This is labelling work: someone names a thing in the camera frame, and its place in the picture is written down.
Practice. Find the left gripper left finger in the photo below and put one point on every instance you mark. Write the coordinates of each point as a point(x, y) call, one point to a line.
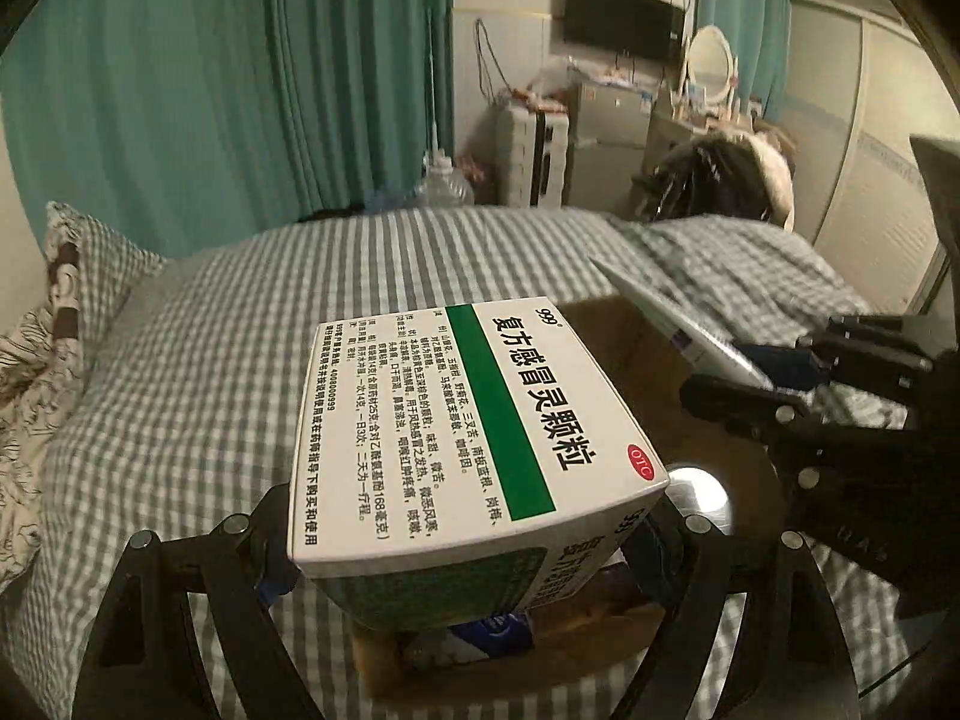
point(143, 657)

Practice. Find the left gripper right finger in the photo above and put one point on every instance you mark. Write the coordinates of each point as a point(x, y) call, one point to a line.
point(791, 659)

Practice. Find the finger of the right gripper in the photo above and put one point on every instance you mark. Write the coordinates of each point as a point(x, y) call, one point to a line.
point(777, 420)
point(868, 352)

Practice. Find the white ointment tube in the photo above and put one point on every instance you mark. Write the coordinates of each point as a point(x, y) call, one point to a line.
point(703, 350)

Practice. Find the green white medicine box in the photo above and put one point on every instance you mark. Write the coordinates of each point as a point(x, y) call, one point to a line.
point(461, 462)

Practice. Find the clear round plastic container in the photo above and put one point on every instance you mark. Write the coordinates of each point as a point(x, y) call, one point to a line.
point(697, 493)

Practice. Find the chair with dark clothes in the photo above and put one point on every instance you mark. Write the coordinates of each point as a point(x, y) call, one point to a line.
point(740, 175)

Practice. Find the white wardrobe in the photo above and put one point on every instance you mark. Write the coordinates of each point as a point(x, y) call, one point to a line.
point(859, 87)

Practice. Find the grey checkered bed cover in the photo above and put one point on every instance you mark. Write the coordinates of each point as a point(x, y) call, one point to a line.
point(187, 409)

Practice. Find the floral patterned blanket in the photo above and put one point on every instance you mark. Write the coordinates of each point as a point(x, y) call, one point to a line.
point(26, 352)

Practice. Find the white oval vanity mirror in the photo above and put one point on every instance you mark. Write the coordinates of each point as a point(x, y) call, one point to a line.
point(710, 64)

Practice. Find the grey small refrigerator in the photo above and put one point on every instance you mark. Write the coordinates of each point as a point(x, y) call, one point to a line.
point(607, 144)

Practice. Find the white black suitcase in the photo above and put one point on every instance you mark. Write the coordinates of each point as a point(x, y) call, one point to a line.
point(531, 150)

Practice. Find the green curtain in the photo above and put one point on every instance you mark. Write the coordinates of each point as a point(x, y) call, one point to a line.
point(758, 33)
point(185, 124)

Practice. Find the checkered floral pillow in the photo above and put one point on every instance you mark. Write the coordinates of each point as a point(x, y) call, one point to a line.
point(91, 269)

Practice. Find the clear plastic water jug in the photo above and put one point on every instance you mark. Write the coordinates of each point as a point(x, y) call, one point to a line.
point(442, 183)

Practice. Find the black wall television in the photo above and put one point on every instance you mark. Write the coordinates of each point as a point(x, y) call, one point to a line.
point(645, 29)

